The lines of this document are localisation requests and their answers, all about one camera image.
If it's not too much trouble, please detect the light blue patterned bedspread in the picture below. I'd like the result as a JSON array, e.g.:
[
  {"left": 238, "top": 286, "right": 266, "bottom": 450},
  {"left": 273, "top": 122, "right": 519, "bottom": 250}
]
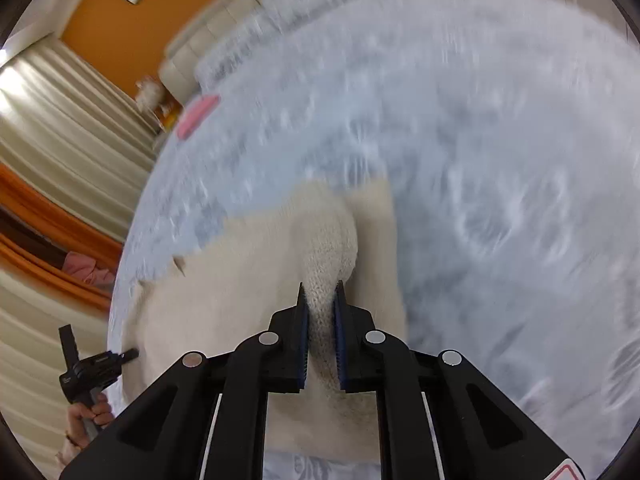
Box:
[{"left": 107, "top": 0, "right": 640, "bottom": 480}]

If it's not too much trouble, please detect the orange curtain band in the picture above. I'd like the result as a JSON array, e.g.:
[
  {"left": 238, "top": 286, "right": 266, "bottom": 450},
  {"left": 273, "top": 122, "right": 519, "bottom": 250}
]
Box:
[{"left": 0, "top": 160, "right": 125, "bottom": 311}]

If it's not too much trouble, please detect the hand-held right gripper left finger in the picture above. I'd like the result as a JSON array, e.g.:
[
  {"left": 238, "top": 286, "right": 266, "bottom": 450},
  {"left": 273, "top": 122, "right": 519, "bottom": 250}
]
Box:
[{"left": 60, "top": 282, "right": 310, "bottom": 480}]

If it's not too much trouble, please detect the beige curtain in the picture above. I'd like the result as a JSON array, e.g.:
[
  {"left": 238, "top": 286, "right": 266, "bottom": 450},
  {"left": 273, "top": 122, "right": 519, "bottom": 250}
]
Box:
[{"left": 0, "top": 37, "right": 158, "bottom": 466}]

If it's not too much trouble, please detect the pink clothing pile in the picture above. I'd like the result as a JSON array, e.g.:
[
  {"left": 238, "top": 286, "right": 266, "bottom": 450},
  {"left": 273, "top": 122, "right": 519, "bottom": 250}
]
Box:
[{"left": 62, "top": 251, "right": 117, "bottom": 285}]

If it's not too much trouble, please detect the person's left hand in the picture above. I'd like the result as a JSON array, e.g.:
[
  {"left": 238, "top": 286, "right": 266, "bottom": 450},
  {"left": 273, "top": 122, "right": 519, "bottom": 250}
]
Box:
[{"left": 67, "top": 392, "right": 115, "bottom": 445}]

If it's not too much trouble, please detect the pink cloth item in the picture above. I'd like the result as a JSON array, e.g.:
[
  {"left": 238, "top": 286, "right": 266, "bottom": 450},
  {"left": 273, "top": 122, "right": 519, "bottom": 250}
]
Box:
[{"left": 175, "top": 95, "right": 221, "bottom": 140}]

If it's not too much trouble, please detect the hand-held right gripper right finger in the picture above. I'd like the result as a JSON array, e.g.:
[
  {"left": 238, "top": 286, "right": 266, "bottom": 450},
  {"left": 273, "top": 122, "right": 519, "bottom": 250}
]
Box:
[{"left": 332, "top": 281, "right": 587, "bottom": 480}]

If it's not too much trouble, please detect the cream tufted headboard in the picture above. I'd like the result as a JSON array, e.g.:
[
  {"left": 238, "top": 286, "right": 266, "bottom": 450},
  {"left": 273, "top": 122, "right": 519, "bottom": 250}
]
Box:
[{"left": 159, "top": 0, "right": 388, "bottom": 106}]

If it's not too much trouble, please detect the cream knitted sweater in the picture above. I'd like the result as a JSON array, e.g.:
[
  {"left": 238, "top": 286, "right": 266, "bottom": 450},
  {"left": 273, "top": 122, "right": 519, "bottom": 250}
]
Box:
[{"left": 121, "top": 178, "right": 408, "bottom": 463}]

